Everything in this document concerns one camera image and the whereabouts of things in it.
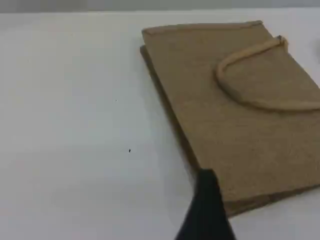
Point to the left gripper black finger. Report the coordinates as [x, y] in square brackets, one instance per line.
[205, 212]

